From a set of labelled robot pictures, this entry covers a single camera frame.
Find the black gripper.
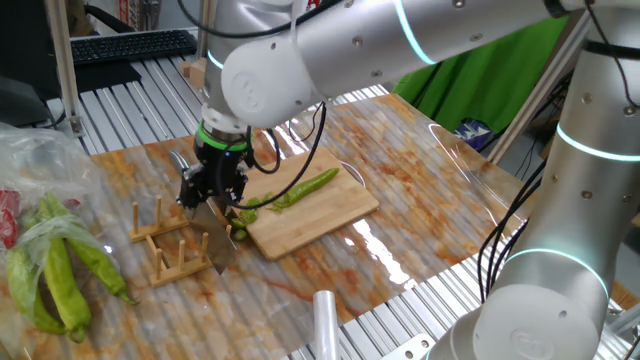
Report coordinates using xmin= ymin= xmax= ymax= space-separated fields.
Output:
xmin=176 ymin=147 xmax=250 ymax=210

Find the steel cleaver knife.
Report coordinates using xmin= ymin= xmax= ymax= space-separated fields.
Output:
xmin=168 ymin=150 xmax=238 ymax=276

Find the cut green chili pepper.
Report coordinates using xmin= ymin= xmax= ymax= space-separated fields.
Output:
xmin=272 ymin=167 xmax=341 ymax=211

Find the whole green chili pepper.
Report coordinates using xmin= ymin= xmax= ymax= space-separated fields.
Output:
xmin=5 ymin=247 xmax=69 ymax=336
xmin=37 ymin=194 xmax=93 ymax=345
xmin=66 ymin=237 xmax=140 ymax=306

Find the wooden peg rack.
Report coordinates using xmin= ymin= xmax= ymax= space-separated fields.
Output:
xmin=128 ymin=194 xmax=234 ymax=289

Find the large wooden cube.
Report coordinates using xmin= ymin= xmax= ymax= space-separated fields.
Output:
xmin=188 ymin=57 xmax=209 ymax=91

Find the wooden cutting board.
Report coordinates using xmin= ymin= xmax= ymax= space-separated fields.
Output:
xmin=214 ymin=148 xmax=380 ymax=262

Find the black flat pad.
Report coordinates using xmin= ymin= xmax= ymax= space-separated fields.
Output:
xmin=72 ymin=59 xmax=144 ymax=95

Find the black computer keyboard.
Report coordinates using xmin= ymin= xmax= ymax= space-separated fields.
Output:
xmin=69 ymin=28 xmax=199 ymax=66

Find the clear plastic bag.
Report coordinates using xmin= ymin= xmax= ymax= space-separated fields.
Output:
xmin=0 ymin=121 xmax=139 ymax=359

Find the white plastic film roll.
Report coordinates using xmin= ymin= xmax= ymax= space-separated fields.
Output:
xmin=312 ymin=289 xmax=341 ymax=360

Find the dark grey rounded object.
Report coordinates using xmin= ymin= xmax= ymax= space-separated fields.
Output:
xmin=0 ymin=75 xmax=54 ymax=129

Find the marble pattern plastic mat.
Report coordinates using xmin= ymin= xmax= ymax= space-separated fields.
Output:
xmin=0 ymin=92 xmax=545 ymax=360

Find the black computer monitor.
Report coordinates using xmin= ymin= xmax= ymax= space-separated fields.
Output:
xmin=0 ymin=0 xmax=66 ymax=101

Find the blue white patterned bag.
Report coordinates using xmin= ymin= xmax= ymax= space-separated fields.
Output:
xmin=453 ymin=118 xmax=494 ymax=151

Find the green cloth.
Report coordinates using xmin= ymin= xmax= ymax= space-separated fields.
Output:
xmin=392 ymin=14 xmax=574 ymax=135

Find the black tripod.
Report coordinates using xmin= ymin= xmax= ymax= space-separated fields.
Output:
xmin=544 ymin=69 xmax=576 ymax=131

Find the short black looped cable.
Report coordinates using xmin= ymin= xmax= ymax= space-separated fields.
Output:
xmin=247 ymin=127 xmax=282 ymax=175

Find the long black gripper cable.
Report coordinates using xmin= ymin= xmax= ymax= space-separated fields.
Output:
xmin=219 ymin=102 xmax=329 ymax=211

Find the black camera cable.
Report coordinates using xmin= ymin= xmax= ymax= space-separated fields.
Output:
xmin=177 ymin=0 xmax=346 ymax=40

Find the aluminium frame post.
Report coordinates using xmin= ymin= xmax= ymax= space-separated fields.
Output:
xmin=44 ymin=0 xmax=86 ymax=139
xmin=487 ymin=49 xmax=581 ymax=166

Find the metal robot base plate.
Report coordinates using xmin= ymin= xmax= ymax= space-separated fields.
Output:
xmin=379 ymin=333 xmax=436 ymax=360

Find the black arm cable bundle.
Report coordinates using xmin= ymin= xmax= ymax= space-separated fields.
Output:
xmin=477 ymin=159 xmax=547 ymax=304

